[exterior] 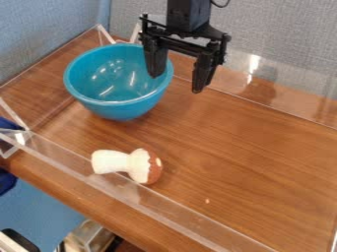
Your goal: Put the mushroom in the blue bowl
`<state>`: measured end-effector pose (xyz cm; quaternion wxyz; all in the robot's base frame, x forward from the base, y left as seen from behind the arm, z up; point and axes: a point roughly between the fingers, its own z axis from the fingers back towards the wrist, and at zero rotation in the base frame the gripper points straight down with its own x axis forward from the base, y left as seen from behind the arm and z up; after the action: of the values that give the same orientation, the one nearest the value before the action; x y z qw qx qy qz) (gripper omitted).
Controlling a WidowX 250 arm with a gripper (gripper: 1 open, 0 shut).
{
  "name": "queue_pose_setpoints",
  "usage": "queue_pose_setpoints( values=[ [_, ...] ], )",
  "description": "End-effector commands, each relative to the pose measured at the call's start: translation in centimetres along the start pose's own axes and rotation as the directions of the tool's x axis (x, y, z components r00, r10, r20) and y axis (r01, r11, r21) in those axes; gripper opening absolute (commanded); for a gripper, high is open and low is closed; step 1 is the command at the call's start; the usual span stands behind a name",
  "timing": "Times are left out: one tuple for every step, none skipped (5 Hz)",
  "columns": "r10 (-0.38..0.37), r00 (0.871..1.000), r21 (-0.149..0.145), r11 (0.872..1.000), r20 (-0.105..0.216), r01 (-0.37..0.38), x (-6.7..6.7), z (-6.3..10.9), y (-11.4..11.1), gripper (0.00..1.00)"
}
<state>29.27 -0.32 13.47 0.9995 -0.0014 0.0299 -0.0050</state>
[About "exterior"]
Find blue cloth object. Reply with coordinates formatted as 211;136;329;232
0;116;24;197

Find metallic box below table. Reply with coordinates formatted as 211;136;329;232
53;220;116;252

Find clear acrylic tray wall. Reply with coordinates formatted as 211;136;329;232
0;27;337;252

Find blue bowl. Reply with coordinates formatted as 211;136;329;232
63;43;174;121

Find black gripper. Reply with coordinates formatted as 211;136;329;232
139;14;231;94

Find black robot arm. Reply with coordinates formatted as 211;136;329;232
139;0;231;94

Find black white object below table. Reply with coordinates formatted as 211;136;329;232
0;228;41;252

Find white brown toy mushroom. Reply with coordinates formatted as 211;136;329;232
91;149;163;184

